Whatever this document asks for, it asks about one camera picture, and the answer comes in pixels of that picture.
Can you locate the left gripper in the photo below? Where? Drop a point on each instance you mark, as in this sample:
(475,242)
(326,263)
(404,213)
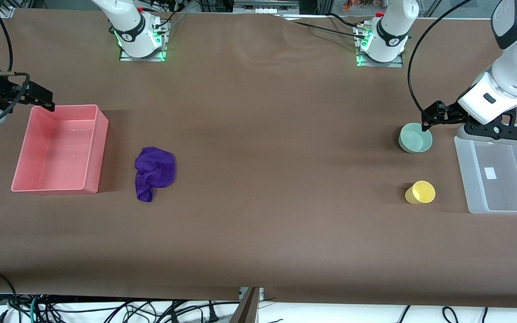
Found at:
(449,112)

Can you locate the yellow cup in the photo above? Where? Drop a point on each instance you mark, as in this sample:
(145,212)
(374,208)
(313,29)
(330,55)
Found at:
(422,192)

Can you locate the purple cloth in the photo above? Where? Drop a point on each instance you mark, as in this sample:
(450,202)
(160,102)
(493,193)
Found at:
(155,172)

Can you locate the pink plastic bin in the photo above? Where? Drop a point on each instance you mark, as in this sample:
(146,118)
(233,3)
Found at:
(59,152)

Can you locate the white label sticker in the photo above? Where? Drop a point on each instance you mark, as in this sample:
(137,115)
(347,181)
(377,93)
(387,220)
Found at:
(491,173)

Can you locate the translucent plastic bin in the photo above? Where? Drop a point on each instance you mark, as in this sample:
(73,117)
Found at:
(510,188)

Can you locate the brown table cover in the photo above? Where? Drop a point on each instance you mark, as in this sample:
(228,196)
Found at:
(258,179)

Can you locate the silver background device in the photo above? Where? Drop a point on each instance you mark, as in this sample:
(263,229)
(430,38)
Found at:
(265,6)

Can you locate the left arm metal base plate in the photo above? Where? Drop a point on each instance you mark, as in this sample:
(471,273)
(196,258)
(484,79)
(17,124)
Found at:
(397,63)

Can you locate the white corner bracket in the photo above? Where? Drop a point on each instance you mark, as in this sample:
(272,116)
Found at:
(7,12)

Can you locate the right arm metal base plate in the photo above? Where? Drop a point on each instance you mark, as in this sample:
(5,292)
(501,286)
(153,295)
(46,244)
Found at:
(126,56)

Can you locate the metal frame post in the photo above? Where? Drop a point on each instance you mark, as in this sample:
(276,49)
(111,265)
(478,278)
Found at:
(247,309)

